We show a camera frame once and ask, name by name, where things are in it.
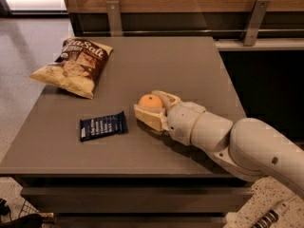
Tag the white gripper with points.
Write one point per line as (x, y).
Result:
(180, 120)

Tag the orange fruit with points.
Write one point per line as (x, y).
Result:
(150, 101)

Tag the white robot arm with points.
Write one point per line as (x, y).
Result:
(249, 148)

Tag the blue rxbar blueberry bar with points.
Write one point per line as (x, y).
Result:
(100, 127)

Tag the grey drawer cabinet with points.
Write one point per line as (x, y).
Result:
(138, 179)

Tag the grey side ledge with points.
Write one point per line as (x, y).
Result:
(261, 44)

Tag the sea salt chips bag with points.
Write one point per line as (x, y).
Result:
(78, 67)

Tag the white power strip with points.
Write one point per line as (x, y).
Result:
(274, 213)

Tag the left metal bracket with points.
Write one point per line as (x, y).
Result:
(114, 18)

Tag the metal bracket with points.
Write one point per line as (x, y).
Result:
(114, 18)
(255, 20)

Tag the right metal bracket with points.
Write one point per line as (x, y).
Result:
(255, 20)

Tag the black wire basket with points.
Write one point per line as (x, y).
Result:
(28, 217)

